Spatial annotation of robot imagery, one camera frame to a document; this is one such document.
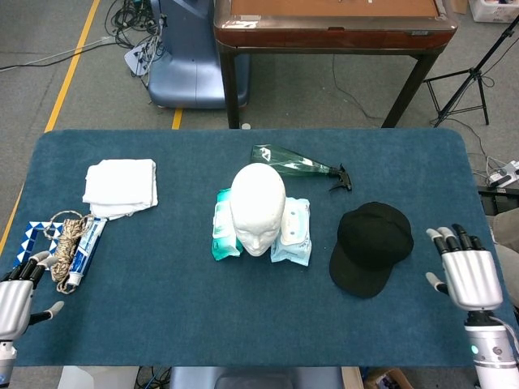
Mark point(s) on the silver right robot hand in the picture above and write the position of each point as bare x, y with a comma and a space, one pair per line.
472, 279

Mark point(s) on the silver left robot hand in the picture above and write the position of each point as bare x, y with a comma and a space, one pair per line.
14, 300

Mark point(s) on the black baseball cap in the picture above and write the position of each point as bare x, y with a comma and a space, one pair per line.
371, 247

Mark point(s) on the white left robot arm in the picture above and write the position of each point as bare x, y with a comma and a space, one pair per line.
6, 360

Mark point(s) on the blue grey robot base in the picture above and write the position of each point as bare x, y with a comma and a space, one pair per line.
190, 61

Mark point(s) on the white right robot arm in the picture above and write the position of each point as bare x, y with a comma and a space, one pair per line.
492, 352

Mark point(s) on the white foam mannequin head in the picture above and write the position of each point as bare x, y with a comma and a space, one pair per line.
257, 202

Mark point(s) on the person in grey trousers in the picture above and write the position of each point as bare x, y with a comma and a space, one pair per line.
507, 259

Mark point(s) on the blue white snake puzzle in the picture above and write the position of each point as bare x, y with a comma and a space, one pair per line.
28, 239

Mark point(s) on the blue white toothpaste tube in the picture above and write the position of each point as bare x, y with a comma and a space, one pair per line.
87, 247

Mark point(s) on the white power strip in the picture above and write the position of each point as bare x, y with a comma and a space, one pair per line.
503, 174

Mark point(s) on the white plastic container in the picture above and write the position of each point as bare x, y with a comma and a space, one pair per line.
99, 379

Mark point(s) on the small cardboard box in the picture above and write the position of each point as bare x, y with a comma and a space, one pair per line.
387, 381

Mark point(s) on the blue table mat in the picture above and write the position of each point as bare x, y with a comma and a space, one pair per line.
162, 304

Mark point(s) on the folded white cloth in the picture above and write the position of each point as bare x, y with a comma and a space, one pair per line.
119, 186

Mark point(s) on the light blue wet wipes pack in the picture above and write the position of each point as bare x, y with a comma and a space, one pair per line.
294, 247

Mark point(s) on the black tripod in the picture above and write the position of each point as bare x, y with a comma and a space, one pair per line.
472, 75

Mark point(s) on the green wet wipes pack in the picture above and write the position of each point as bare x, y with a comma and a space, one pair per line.
222, 243

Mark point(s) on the green spray bottle black trigger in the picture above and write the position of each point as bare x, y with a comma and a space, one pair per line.
284, 160

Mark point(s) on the blue grey robot torso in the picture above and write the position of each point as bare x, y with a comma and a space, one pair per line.
255, 379

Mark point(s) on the white plastic basket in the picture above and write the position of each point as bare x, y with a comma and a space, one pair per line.
492, 10

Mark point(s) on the brown wooden mahjong table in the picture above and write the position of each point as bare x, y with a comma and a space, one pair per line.
324, 38

